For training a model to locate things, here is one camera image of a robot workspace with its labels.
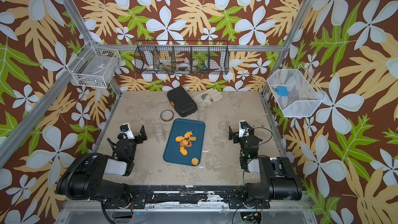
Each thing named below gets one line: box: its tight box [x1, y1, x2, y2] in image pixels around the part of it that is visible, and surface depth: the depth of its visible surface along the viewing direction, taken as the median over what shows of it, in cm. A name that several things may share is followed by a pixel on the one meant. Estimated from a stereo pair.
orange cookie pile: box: [175, 131, 197, 156], surface depth 95 cm
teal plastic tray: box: [163, 118, 206, 166], surface depth 95 cm
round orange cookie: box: [191, 157, 199, 166], surface depth 88 cm
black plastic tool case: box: [166, 86, 198, 118], surface depth 109 cm
